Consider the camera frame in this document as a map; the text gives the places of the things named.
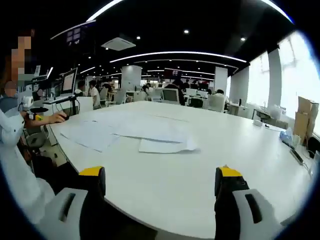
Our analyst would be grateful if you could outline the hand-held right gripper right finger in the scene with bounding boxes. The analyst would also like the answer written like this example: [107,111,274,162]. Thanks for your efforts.
[214,164,286,240]

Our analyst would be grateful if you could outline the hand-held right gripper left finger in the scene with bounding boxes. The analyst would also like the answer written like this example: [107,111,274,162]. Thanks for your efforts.
[37,165,107,240]

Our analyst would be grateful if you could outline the white printing papers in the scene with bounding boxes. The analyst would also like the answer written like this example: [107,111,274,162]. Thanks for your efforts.
[59,109,201,154]

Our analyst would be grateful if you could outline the black monitor stand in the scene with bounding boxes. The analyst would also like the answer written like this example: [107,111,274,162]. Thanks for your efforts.
[68,96,81,117]

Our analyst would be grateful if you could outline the computer monitor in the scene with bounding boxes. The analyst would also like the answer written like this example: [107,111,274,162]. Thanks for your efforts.
[60,67,79,98]

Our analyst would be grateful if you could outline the white table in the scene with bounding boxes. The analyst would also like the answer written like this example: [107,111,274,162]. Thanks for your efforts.
[48,100,316,240]

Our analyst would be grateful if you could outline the white power strip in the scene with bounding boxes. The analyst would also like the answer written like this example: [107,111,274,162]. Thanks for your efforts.
[289,148,305,166]

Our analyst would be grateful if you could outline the dark hanging ceiling screen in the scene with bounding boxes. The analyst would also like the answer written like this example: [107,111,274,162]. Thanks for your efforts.
[66,21,97,47]

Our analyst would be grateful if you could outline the blue tissue pack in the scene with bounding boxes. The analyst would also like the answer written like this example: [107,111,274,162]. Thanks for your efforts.
[279,127,294,146]

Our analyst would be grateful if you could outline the ceiling air conditioner vent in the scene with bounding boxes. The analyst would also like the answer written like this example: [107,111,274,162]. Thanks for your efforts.
[101,37,137,52]

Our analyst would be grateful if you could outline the white office chair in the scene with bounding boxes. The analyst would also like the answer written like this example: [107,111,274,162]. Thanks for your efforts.
[207,94,228,113]

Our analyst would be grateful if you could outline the long ceiling light strip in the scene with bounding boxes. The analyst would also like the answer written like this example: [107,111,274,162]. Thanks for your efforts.
[109,51,248,63]
[86,0,131,22]

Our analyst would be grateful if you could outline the brown cardboard boxes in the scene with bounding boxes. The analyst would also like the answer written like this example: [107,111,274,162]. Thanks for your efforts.
[293,96,320,145]

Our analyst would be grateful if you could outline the white all-in-one computer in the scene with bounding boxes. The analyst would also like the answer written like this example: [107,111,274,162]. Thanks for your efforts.
[161,88,180,105]

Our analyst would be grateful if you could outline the red hanging display screen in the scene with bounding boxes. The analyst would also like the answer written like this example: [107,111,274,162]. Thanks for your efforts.
[164,68,183,78]

